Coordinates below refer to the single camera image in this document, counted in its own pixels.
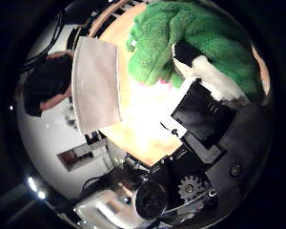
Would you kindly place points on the green and pink plush toy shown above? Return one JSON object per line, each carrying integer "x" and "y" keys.
{"x": 213, "y": 35}

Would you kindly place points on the white low cabinet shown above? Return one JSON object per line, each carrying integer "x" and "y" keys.
{"x": 84, "y": 156}

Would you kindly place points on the person in black shirt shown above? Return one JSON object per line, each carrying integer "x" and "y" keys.
{"x": 47, "y": 82}

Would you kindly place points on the wooden desk with black frame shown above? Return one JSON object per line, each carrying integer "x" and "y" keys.
{"x": 112, "y": 19}

